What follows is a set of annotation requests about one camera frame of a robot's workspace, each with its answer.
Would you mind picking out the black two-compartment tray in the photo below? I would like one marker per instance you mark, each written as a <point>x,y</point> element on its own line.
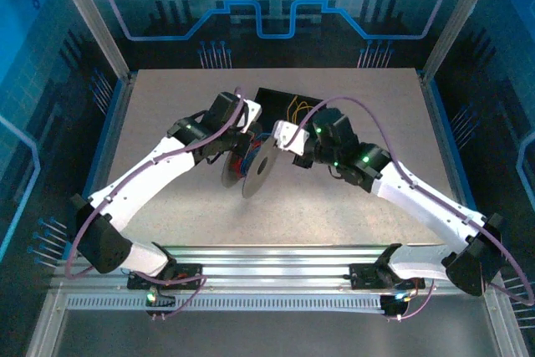
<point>271,100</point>

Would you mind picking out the aluminium frame post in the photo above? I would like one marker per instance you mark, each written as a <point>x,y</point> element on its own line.
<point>90,18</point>
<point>460,18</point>

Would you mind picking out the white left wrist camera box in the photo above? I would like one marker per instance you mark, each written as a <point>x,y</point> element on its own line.
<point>252,111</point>

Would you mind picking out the small black controller box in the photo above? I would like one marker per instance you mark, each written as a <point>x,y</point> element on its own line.
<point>393,304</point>
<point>161,300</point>

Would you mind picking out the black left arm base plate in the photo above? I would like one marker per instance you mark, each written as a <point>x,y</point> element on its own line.
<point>190,279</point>

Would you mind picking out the aluminium front rail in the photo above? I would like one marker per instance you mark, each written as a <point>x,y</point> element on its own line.
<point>271,265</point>

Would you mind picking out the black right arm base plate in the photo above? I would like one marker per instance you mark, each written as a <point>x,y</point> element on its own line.
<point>361,275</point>

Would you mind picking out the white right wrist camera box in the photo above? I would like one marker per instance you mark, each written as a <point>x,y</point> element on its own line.
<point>290,137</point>

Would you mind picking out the grey lower shelf panel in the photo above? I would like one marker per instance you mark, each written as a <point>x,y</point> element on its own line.
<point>271,336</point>

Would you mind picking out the aluminium table side rail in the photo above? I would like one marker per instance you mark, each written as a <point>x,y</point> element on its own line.
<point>123,98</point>

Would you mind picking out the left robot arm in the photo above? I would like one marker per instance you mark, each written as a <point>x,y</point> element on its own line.
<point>138,190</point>

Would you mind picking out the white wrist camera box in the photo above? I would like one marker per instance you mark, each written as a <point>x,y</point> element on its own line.
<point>252,111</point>
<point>290,137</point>

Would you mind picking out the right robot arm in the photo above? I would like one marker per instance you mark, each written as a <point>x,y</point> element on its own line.
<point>422,206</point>

